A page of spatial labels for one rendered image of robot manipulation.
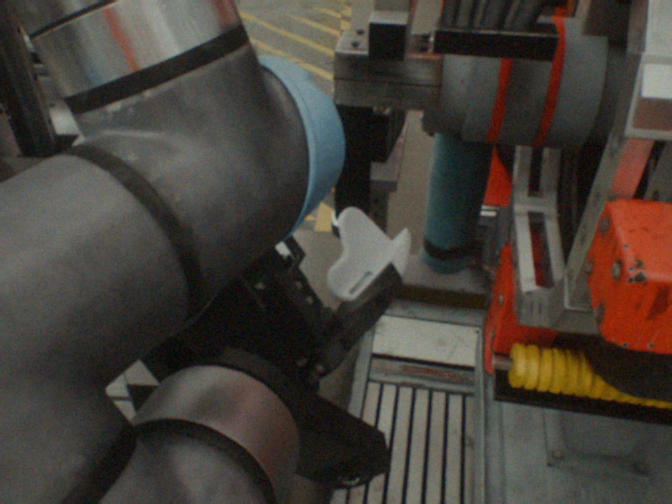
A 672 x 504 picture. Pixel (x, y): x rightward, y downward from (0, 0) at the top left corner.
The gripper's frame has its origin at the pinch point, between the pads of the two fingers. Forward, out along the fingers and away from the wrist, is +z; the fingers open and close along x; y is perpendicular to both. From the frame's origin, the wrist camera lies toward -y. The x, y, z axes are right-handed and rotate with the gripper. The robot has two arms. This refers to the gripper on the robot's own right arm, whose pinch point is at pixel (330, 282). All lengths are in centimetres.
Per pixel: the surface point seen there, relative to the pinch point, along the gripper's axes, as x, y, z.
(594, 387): -10.3, -36.5, 26.5
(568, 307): -14.1, -14.2, 7.0
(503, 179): -7, -32, 117
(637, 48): -27.2, 2.8, 5.9
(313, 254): 50, -24, 116
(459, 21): -17.8, 11.1, 6.4
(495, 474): 14, -59, 45
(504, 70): -19.1, 4.2, 23.6
